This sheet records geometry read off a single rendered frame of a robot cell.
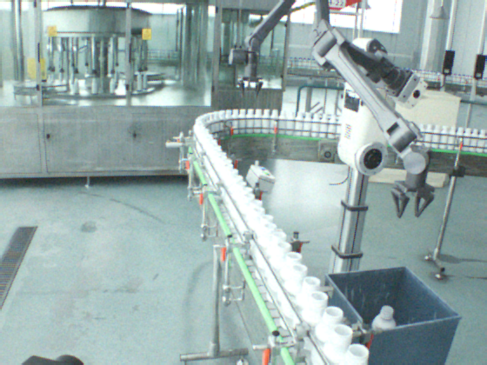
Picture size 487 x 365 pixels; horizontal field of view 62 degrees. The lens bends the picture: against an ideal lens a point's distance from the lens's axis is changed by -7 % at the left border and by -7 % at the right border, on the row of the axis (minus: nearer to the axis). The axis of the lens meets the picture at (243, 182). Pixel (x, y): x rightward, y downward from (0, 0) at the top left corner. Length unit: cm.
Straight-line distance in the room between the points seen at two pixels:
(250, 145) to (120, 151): 203
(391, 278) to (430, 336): 31
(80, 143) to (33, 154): 52
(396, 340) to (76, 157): 407
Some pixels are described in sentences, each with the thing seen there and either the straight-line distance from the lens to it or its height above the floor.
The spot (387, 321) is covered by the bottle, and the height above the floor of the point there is 87.
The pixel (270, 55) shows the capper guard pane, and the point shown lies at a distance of 685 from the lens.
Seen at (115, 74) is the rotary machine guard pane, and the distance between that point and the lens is 467.
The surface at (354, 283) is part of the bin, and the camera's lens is 152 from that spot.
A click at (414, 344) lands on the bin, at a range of 136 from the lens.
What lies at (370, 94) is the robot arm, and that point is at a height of 154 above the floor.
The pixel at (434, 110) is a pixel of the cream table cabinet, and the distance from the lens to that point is 573.
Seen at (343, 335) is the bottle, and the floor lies 116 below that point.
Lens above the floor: 167
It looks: 19 degrees down
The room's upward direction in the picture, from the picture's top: 4 degrees clockwise
